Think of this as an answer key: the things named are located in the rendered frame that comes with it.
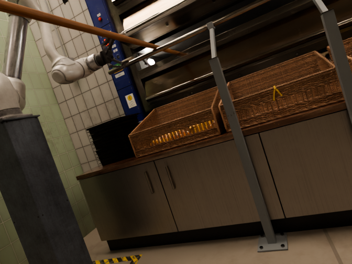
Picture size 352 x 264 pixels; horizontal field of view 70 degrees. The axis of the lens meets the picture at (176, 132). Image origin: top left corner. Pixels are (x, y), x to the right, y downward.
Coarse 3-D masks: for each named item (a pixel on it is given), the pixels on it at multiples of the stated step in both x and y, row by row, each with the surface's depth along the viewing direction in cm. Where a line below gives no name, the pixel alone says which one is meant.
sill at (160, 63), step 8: (296, 0) 151; (304, 0) 150; (280, 8) 155; (288, 8) 154; (264, 16) 159; (272, 16) 158; (248, 24) 163; (256, 24) 162; (224, 32) 170; (232, 32) 168; (208, 40) 174; (216, 40) 172; (192, 48) 179; (200, 48) 177; (176, 56) 185; (152, 64) 193; (160, 64) 190; (144, 72) 196
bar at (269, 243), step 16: (320, 0) 106; (224, 16) 133; (192, 32) 140; (336, 32) 98; (160, 48) 149; (336, 48) 99; (128, 64) 159; (336, 64) 100; (224, 80) 118; (224, 96) 118; (240, 128) 121; (240, 144) 120; (256, 192) 121; (272, 240) 123
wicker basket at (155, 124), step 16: (192, 96) 183; (208, 96) 177; (160, 112) 192; (176, 112) 187; (192, 112) 182; (208, 112) 134; (144, 128) 173; (160, 128) 145; (176, 128) 142; (192, 128) 139; (208, 128) 136; (224, 128) 146; (144, 144) 166; (160, 144) 147; (176, 144) 144
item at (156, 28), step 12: (192, 0) 159; (204, 0) 160; (216, 0) 163; (228, 0) 167; (168, 12) 166; (180, 12) 166; (192, 12) 170; (204, 12) 174; (144, 24) 174; (156, 24) 173; (180, 24) 181; (132, 36) 181; (144, 36) 185; (156, 36) 190; (132, 48) 199
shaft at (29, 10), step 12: (0, 0) 66; (12, 12) 70; (24, 12) 72; (36, 12) 76; (60, 24) 85; (72, 24) 89; (84, 24) 96; (108, 36) 110; (120, 36) 117; (168, 48) 172
